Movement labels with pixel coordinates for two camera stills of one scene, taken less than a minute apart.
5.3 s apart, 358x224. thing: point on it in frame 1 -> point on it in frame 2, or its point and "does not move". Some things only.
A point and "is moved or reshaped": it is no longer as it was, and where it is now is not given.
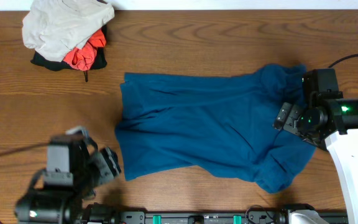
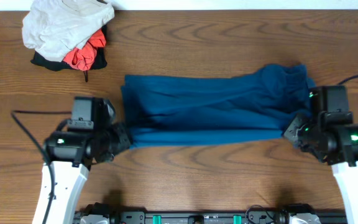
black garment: x=99 y=62 does not move
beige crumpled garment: x=54 y=27 does not move
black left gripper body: x=105 y=168 -> x=112 y=140
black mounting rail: x=267 y=216 does not move
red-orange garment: x=82 y=58 does not move
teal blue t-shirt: x=218 y=125 is moved or reshaped
